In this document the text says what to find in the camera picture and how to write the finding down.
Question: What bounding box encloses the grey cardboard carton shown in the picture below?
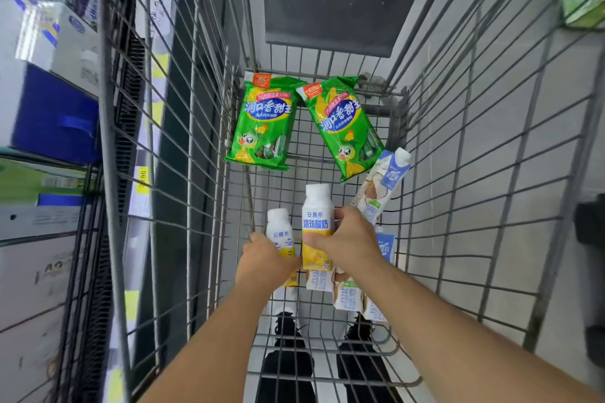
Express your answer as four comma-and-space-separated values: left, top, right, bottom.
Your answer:
0, 204, 83, 403

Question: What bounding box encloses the person's left forearm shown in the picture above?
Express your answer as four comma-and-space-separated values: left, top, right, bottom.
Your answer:
138, 281, 285, 403

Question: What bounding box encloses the blue white handled box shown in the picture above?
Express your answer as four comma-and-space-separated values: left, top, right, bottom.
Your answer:
0, 0, 101, 166

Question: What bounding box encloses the person's right hand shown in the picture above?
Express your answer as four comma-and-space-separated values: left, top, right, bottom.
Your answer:
302, 207, 386, 276

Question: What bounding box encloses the black metal store shelf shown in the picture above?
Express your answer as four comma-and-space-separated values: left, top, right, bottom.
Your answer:
52, 0, 147, 403

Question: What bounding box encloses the person's left black trouser leg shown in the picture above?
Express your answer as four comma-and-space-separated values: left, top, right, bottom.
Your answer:
255, 348, 317, 403

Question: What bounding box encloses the person's right forearm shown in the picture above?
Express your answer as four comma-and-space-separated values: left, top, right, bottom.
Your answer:
337, 258, 605, 403

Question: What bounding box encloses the person's black trouser leg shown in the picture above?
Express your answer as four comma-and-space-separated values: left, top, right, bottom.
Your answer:
336, 341, 403, 403
255, 348, 317, 403

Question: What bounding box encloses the row of yellow price tags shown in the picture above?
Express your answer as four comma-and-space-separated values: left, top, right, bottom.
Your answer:
105, 0, 172, 403

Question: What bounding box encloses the green blue box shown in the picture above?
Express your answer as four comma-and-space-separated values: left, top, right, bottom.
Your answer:
0, 156, 97, 208

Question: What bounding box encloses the green corn snack packet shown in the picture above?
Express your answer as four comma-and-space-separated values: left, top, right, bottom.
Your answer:
224, 72, 307, 171
296, 76, 385, 184

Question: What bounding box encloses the small white yellow yogurt bottle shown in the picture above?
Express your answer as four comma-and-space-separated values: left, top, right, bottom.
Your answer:
265, 208, 300, 288

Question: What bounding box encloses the wire metal shopping cart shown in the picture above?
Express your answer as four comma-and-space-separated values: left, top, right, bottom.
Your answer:
97, 0, 605, 403

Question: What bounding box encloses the person's right black trouser leg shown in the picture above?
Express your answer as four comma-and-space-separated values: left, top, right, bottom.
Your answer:
336, 341, 403, 403

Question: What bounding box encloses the tall white yellow yogurt bottle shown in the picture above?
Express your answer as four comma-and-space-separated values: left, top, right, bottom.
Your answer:
302, 184, 337, 272

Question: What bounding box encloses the white blue coconut drink carton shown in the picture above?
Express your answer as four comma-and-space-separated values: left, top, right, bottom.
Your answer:
351, 148, 412, 226

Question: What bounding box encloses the person's left hand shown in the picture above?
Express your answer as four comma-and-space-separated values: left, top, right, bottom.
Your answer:
235, 232, 303, 296

